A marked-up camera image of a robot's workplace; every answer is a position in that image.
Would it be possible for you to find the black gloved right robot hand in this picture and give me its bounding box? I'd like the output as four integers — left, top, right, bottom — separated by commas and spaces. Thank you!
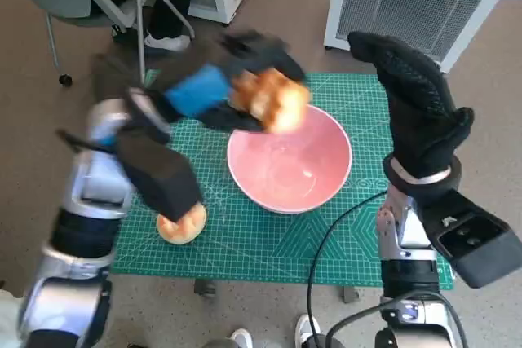
347, 31, 476, 180

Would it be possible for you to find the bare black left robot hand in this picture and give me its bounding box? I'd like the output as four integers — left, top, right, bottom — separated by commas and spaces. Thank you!
161, 29, 307, 134

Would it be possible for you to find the rectangular toy bread loaf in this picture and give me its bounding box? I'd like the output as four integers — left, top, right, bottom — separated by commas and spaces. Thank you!
228, 68, 312, 135

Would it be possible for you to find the pink bowl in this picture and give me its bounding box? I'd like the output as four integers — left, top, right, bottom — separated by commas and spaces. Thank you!
226, 103, 353, 214

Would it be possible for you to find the round toy bread bun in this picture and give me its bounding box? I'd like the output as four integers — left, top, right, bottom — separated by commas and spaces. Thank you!
156, 200, 208, 246

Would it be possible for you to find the large white mesh cabinet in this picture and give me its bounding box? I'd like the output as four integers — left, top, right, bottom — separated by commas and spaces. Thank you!
324, 0, 522, 74

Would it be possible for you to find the green cutting mat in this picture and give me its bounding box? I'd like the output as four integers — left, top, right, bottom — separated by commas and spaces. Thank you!
110, 68, 456, 291

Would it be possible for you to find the white shoe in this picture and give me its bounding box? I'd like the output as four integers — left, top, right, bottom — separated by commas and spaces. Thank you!
230, 327, 254, 348
294, 313, 322, 348

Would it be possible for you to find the person in white trousers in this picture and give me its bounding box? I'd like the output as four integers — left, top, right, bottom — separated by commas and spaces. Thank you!
0, 280, 25, 348

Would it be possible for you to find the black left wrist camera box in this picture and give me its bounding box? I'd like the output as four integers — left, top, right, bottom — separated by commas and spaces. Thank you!
116, 123, 205, 222

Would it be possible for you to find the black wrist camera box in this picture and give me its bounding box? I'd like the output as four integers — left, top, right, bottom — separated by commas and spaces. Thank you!
419, 188, 522, 290
116, 123, 205, 222

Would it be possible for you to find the thin black left wrist cable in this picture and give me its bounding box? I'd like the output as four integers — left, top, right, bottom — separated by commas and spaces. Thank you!
55, 130, 117, 154

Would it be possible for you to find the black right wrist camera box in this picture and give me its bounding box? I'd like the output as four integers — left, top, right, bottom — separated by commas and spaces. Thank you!
419, 188, 522, 290

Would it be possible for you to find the metal table bracket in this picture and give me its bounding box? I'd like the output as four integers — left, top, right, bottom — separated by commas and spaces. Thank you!
341, 285, 366, 303
193, 279, 217, 296

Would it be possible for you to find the looped black right arm cable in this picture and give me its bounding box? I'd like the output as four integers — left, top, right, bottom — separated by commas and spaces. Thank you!
327, 293, 468, 348

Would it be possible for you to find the long black right arm cable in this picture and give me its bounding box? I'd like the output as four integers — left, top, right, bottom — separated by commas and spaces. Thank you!
307, 189, 388, 348

